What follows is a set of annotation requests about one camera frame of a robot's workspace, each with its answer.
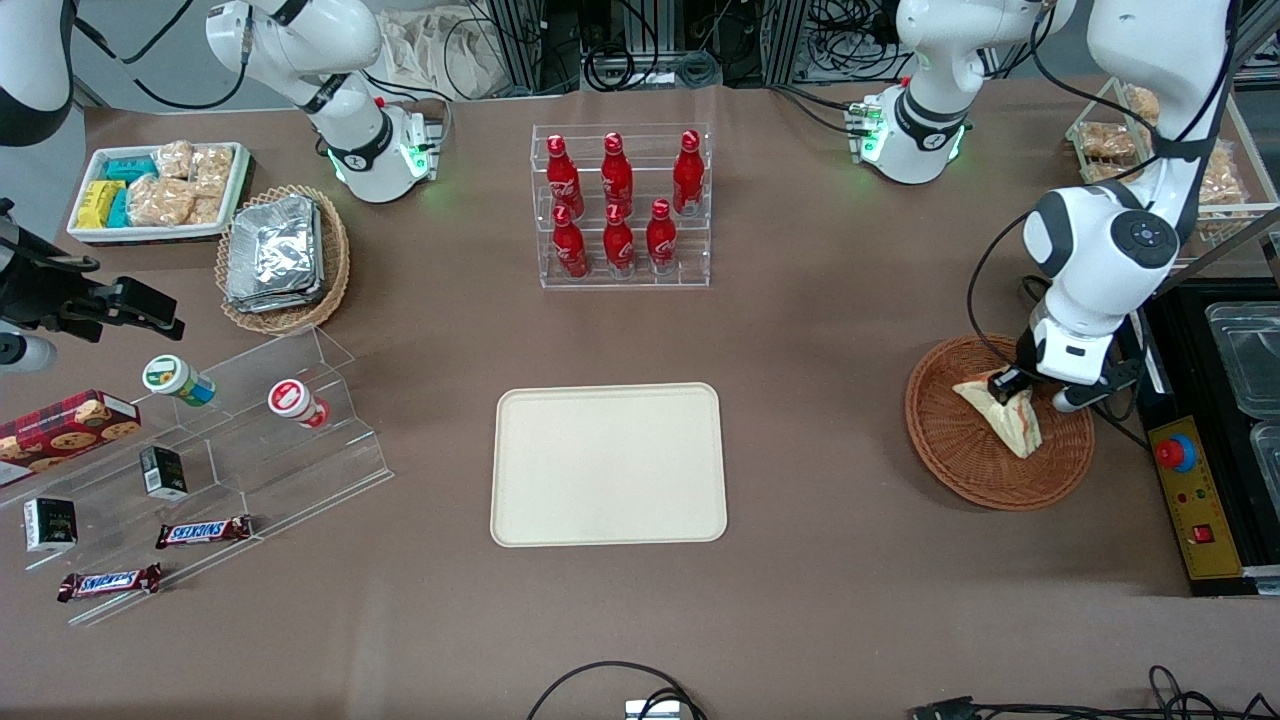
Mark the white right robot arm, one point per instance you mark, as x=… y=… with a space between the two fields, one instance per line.
x=300 y=40

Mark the clear bag of crackers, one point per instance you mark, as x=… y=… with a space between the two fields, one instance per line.
x=212 y=170
x=175 y=158
x=160 y=202
x=205 y=210

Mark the clear acrylic bottle rack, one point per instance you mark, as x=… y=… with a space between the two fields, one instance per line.
x=643 y=140

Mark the clear acrylic stepped display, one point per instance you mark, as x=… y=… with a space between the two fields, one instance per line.
x=290 y=470

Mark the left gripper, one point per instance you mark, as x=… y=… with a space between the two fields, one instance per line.
x=1024 y=356

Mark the black machine with yellow panel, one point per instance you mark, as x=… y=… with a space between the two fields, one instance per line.
x=1230 y=450

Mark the foil wrapped pack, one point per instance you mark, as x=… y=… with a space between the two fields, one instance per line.
x=275 y=240
x=275 y=298

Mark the cream plastic tray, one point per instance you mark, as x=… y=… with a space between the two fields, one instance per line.
x=600 y=470

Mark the yellow snack pack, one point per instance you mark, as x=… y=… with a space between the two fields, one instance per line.
x=98 y=205

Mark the beige cloth bag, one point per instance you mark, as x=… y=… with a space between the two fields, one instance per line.
x=440 y=50

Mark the small silver device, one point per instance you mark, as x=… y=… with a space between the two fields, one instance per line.
x=652 y=710

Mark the red cola bottle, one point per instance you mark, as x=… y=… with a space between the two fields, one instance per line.
x=687 y=178
x=616 y=175
x=618 y=245
x=661 y=240
x=570 y=248
x=562 y=178

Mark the Snickers chocolate bar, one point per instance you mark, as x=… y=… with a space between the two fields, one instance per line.
x=110 y=582
x=203 y=531

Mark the red strawberry yogurt cup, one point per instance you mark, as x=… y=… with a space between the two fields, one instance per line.
x=290 y=398

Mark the small black carton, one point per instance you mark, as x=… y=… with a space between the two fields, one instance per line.
x=163 y=473
x=50 y=525

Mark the bagged fried snack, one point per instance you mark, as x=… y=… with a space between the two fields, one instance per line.
x=1142 y=103
x=1222 y=185
x=1102 y=172
x=1105 y=140

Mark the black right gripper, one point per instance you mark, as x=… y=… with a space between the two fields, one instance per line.
x=48 y=297

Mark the green lid yogurt cup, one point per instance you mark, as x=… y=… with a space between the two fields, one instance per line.
x=167 y=375

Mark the red tartan cookie box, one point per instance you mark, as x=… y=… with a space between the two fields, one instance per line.
x=60 y=430

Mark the triangular sandwich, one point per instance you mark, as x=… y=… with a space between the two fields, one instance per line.
x=1015 y=430

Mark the teal snack pack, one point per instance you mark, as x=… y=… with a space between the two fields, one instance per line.
x=130 y=169
x=119 y=210

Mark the brown wicker basket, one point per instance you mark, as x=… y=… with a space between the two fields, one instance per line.
x=960 y=460

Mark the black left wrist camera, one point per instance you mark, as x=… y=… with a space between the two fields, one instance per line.
x=1122 y=372

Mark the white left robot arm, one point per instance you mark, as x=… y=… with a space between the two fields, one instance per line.
x=1090 y=250

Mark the red emergency stop button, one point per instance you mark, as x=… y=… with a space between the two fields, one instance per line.
x=1176 y=453

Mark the grey metal bar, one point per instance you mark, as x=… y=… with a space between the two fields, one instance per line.
x=1230 y=238

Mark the clear plastic container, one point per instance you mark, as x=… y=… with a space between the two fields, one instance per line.
x=1268 y=460
x=1245 y=350

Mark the white rectangular snack tray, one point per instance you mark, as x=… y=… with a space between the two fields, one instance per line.
x=80 y=232

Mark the light wicker basket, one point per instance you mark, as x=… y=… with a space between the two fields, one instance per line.
x=335 y=260

